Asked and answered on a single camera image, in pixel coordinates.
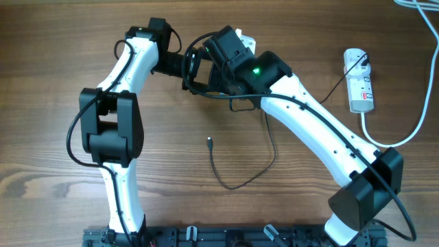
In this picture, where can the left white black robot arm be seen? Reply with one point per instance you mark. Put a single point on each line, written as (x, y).
(107, 133)

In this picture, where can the white power strip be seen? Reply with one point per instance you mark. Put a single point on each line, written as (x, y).
(357, 69)

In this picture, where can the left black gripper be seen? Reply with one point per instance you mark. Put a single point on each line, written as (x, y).
(194, 87)

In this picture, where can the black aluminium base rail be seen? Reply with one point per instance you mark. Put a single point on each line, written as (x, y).
(301, 235)

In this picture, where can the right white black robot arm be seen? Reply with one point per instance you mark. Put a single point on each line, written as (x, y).
(226, 68)

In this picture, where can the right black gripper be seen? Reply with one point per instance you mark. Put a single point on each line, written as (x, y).
(215, 84)

